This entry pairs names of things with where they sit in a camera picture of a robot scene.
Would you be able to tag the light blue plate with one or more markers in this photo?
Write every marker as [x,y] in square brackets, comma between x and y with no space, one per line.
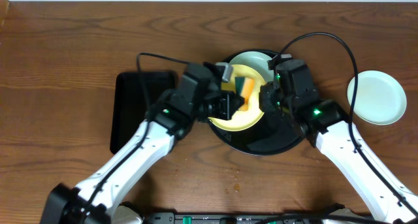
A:
[380,98]
[257,61]

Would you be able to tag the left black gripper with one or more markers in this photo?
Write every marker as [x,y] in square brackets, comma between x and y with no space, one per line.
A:
[223,104]

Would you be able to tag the yellow plate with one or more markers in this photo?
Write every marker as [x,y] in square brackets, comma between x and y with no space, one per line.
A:
[242,120]

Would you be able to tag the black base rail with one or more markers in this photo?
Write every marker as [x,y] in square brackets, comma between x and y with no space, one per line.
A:
[127,213]

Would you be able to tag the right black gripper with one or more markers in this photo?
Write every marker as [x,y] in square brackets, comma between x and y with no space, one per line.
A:
[268,90]

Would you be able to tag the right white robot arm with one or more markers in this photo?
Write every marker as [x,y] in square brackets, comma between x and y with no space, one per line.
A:
[329,128]

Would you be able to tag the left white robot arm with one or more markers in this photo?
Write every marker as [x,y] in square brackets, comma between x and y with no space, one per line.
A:
[95,199]

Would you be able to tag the green yellow sponge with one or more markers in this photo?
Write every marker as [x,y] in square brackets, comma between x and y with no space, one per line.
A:
[244,87]

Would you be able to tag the black rectangular tray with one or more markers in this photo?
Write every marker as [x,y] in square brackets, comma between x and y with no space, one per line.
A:
[130,105]

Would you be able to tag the round black tray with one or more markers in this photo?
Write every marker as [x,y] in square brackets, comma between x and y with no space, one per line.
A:
[271,135]

